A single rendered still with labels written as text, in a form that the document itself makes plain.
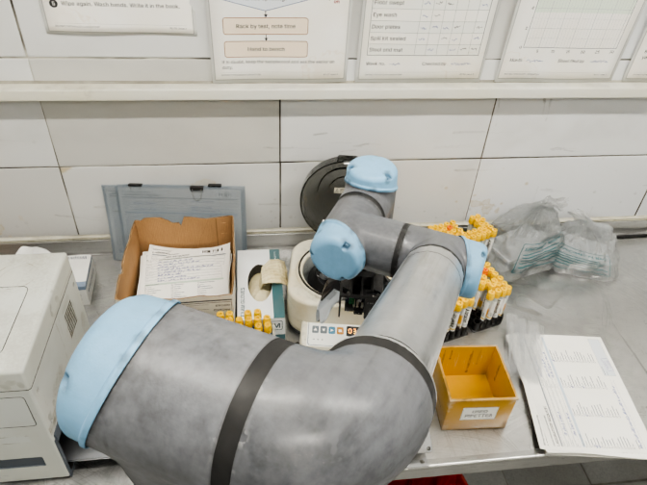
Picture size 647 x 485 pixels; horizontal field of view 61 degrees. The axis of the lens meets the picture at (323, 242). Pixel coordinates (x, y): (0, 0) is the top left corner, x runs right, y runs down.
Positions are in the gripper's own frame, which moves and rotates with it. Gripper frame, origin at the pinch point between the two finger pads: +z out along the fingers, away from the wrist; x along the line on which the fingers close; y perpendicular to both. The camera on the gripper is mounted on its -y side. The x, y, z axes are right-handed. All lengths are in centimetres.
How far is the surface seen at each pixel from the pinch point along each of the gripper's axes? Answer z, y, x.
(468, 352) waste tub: 13.2, -6.3, 23.5
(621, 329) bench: 23, -26, 64
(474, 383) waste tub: 20.7, -4.3, 25.9
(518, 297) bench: 22, -34, 41
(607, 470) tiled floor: 111, -41, 95
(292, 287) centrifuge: 9.5, -17.2, -14.9
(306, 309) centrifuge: 11.2, -12.6, -11.1
